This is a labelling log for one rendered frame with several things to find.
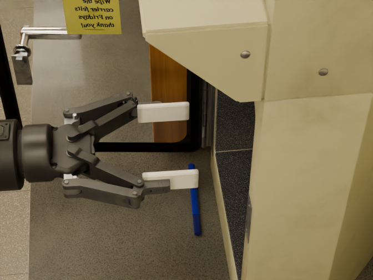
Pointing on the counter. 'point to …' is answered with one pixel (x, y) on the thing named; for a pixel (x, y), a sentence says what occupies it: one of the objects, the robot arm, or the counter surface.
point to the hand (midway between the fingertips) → (180, 144)
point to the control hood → (213, 40)
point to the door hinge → (210, 96)
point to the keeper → (248, 218)
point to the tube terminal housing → (311, 146)
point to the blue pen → (195, 206)
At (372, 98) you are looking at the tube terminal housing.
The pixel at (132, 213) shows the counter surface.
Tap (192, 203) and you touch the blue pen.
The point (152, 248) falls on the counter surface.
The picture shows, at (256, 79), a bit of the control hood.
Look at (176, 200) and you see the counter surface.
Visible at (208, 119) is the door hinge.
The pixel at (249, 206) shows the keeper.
